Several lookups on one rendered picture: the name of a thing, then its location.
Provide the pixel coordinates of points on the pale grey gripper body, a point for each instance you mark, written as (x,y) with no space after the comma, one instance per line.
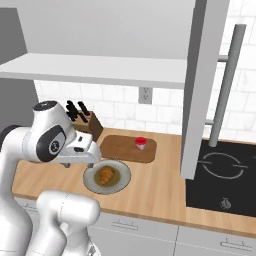
(83,157)

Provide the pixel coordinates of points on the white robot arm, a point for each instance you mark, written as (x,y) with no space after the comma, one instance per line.
(50,213)

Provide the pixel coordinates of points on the brown croissant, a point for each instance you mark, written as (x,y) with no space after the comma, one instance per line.
(106,175)

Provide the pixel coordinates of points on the wooden cutting board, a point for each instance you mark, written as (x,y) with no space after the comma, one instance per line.
(120,148)

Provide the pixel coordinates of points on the red lidded jam jar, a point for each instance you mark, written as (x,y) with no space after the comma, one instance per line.
(140,143)

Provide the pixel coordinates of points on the grey tall cabinet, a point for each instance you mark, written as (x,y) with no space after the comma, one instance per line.
(16,76)

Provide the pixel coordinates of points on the white cabinet door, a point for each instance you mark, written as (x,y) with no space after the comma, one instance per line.
(200,86)

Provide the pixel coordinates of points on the grey round plate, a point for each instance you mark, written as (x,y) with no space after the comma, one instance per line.
(121,176)

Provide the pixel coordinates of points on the wooden knife block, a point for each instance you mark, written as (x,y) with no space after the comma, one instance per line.
(94,125)

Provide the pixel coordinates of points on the wide grey drawer front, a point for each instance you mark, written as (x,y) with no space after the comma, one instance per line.
(140,240)

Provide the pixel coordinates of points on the black hob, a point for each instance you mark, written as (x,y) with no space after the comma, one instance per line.
(220,186)

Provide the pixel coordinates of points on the grey hob knob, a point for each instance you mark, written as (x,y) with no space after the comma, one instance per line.
(226,203)

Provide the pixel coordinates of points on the grey wall socket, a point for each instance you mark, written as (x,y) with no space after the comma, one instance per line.
(145,95)

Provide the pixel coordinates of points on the white wall cabinet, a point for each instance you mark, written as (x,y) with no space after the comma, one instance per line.
(100,40)

